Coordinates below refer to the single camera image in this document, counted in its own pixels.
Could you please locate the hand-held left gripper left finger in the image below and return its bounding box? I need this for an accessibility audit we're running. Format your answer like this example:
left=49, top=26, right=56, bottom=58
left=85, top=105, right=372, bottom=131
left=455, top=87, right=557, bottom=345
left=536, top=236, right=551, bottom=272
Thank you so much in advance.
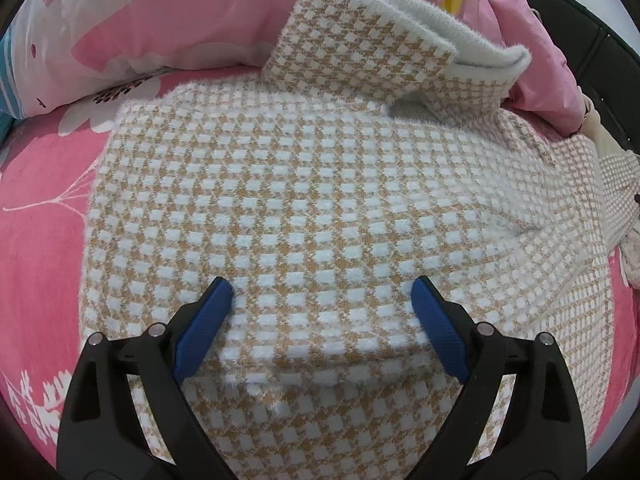
left=56, top=276, right=236, bottom=480

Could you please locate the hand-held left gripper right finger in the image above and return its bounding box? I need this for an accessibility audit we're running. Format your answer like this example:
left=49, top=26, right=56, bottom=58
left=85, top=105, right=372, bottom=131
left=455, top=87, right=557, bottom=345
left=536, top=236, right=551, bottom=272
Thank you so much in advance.
left=409, top=275, right=588, bottom=480

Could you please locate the beige white houndstooth sweater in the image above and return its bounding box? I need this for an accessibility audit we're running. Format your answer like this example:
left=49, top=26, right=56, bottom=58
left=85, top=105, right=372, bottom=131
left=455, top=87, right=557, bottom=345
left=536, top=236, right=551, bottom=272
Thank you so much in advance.
left=77, top=0, right=640, bottom=480

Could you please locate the pink floral bed sheet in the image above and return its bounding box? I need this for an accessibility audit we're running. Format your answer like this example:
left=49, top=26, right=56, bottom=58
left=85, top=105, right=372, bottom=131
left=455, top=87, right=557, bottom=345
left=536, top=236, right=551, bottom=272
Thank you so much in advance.
left=0, top=67, right=640, bottom=461

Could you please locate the white fluffy garment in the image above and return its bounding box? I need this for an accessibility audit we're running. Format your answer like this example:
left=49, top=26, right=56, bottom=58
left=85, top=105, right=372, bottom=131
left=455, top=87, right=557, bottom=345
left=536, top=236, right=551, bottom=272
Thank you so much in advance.
left=617, top=230, right=640, bottom=291

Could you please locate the beige cloth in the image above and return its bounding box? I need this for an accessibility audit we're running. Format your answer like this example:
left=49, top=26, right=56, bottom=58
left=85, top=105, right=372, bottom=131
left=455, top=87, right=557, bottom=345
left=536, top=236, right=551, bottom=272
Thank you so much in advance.
left=580, top=95, right=626, bottom=156

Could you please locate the pink and blue printed duvet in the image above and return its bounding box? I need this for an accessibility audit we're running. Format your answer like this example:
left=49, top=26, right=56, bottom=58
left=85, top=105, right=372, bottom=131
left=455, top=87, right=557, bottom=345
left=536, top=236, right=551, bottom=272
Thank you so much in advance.
left=0, top=0, right=588, bottom=136

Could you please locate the black padded headboard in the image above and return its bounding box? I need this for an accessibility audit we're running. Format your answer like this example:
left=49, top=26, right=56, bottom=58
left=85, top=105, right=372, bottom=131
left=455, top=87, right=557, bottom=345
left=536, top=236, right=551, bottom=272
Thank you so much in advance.
left=500, top=0, right=640, bottom=151

